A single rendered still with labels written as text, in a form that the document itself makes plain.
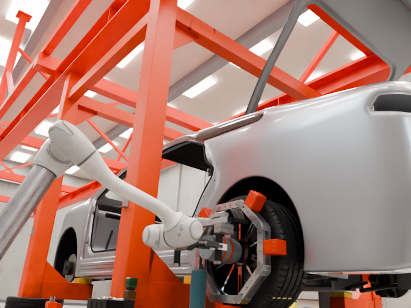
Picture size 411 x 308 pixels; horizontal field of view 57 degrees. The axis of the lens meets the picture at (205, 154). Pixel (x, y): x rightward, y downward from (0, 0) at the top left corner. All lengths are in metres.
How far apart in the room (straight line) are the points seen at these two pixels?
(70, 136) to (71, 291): 2.85
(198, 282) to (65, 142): 1.05
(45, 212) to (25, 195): 2.53
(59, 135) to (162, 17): 1.68
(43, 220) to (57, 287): 0.67
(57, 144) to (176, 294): 1.29
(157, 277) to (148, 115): 1.03
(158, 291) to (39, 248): 1.97
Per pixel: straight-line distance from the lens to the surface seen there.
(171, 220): 1.50
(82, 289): 4.25
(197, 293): 2.12
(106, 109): 4.74
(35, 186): 1.63
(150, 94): 2.61
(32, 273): 4.08
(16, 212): 1.61
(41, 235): 4.12
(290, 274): 2.04
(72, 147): 1.53
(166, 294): 2.41
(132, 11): 3.69
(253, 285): 1.99
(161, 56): 2.81
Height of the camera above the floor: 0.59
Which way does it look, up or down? 21 degrees up
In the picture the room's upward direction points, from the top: 3 degrees clockwise
